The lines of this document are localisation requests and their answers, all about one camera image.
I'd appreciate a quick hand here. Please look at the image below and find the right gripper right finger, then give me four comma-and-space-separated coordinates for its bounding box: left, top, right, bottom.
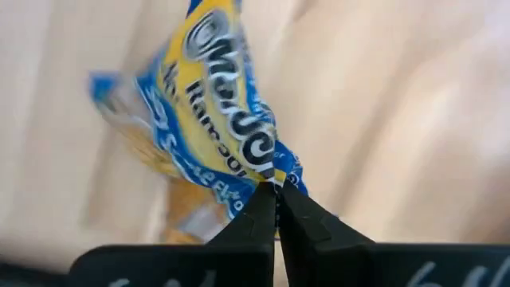
277, 179, 510, 287

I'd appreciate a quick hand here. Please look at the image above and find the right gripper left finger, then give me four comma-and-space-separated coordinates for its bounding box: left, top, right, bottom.
67, 182, 277, 287

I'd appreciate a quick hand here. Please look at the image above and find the blue Maruchan ramen pack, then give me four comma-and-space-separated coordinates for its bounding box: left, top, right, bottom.
88, 0, 310, 244

